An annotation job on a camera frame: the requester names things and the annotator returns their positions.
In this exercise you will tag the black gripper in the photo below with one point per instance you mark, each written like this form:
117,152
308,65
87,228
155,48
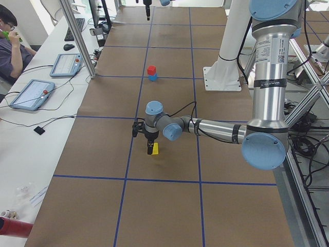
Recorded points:
150,136

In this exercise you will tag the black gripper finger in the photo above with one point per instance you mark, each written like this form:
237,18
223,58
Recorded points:
147,10

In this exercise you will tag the yellow wooden cube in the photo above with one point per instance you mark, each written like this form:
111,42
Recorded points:
155,150

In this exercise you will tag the red wooden cube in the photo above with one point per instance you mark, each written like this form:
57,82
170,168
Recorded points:
151,70

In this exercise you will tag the blue wooden cube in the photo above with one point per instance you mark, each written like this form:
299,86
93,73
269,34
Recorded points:
153,77

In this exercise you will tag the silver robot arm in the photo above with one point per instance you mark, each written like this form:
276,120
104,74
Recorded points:
264,139

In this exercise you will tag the black computer mouse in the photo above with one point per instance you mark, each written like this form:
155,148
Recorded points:
68,47

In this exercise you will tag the far blue teach pendant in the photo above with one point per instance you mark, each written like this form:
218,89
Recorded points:
66,65

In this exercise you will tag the blue teach pendant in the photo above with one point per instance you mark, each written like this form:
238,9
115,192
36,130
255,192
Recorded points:
33,95
66,65

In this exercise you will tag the small black square pad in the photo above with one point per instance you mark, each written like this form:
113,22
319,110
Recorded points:
39,130

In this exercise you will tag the near blue teach pendant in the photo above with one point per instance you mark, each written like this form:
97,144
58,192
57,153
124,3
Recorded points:
33,95

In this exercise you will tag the seated person purple shirt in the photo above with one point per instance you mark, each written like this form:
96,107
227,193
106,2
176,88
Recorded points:
14,56

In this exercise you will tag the red fire extinguisher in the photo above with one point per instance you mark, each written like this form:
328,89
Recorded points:
15,228

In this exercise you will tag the aluminium frame post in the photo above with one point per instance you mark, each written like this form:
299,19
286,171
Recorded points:
71,20

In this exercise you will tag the white camera mast pedestal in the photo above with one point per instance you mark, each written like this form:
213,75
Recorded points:
223,75

